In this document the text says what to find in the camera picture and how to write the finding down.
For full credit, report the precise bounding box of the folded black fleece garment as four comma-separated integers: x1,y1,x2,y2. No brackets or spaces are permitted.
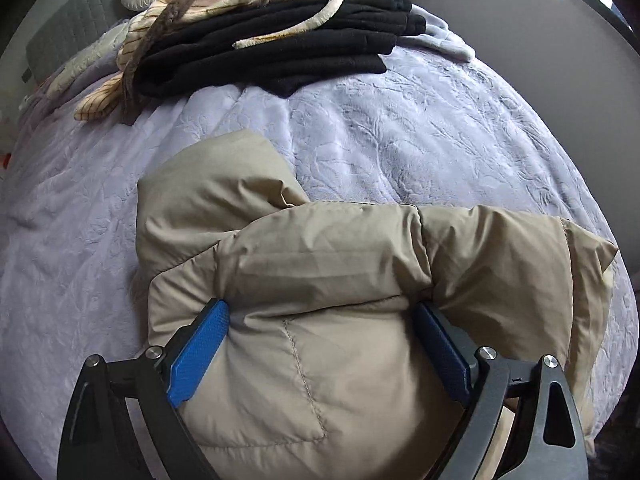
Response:
132,0,426,99

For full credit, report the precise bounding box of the beige quilted down jacket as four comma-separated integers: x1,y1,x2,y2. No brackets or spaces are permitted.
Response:
136,130,616,479

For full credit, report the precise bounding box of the grey quilted headboard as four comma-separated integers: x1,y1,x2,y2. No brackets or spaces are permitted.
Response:
24,0,222,84

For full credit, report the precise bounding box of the cream quilted pillow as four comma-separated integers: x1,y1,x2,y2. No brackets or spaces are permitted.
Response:
46,21,129,99

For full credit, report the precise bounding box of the lavender embossed bedspread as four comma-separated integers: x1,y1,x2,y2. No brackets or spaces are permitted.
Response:
1,48,639,479

